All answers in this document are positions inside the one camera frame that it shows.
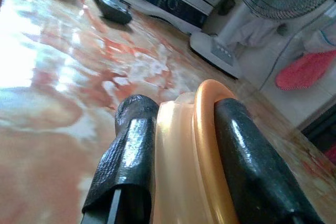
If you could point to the white standing fan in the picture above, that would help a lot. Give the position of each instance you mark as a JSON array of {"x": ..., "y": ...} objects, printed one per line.
[{"x": 252, "y": 6}]

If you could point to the clear container with orange lid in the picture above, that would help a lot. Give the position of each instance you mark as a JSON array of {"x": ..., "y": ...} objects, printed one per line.
[{"x": 178, "y": 161}]

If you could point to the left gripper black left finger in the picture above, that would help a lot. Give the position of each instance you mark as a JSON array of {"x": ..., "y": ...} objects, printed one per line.
[{"x": 131, "y": 150}]

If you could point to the black handheld remote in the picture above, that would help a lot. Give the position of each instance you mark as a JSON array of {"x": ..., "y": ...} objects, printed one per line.
[{"x": 111, "y": 5}]

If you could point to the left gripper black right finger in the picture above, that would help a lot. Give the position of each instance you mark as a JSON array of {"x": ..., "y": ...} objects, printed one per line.
[{"x": 252, "y": 171}]

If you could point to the red fuzzy cloth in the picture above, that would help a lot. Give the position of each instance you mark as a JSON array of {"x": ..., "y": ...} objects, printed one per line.
[{"x": 304, "y": 70}]

